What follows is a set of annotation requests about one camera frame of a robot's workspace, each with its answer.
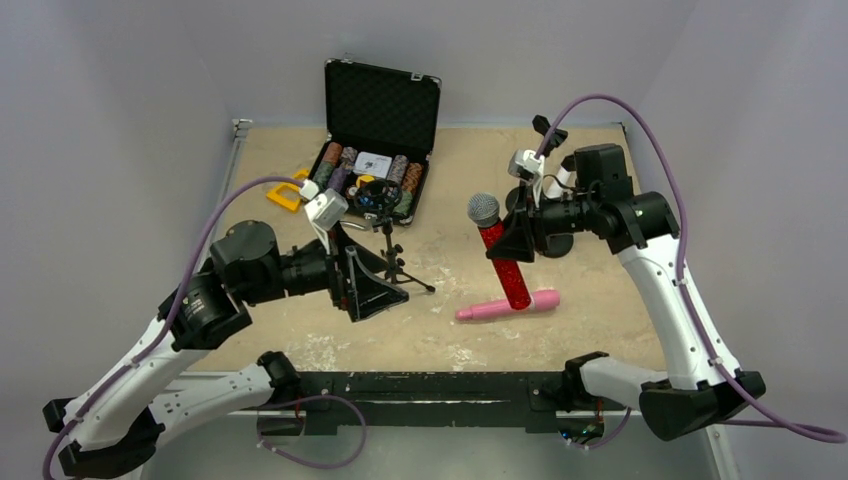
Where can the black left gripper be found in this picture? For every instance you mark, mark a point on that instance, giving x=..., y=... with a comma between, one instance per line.
x=337, y=278

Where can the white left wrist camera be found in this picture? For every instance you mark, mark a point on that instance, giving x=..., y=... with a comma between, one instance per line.
x=323, y=208

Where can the pink microphone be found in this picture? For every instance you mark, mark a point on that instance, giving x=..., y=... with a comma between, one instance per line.
x=541, y=300

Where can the red glitter microphone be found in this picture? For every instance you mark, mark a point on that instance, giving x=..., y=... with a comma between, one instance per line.
x=483, y=209

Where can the yellow plastic triangle frame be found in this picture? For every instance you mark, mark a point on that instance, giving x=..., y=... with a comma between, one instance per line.
x=285, y=195

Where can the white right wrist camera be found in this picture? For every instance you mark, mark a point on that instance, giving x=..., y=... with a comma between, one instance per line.
x=526, y=165

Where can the black tripod shock mount stand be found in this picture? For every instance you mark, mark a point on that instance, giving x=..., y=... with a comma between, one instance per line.
x=376, y=201

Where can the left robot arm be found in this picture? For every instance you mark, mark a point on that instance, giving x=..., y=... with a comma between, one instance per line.
x=118, y=425

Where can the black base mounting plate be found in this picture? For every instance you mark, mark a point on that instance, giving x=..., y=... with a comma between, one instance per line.
x=533, y=401

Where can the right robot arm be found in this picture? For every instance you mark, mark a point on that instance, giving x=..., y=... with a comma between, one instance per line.
x=703, y=383

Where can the black poker chip case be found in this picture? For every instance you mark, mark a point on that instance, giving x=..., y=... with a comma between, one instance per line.
x=383, y=111

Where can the white microphone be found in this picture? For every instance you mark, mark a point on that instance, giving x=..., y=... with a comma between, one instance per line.
x=559, y=184

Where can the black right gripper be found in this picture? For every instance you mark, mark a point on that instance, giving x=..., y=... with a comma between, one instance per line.
x=534, y=225

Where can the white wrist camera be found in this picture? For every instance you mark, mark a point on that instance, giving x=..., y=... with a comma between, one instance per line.
x=526, y=165
x=323, y=208

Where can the aluminium table edge rail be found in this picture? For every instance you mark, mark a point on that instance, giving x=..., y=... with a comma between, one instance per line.
x=241, y=130

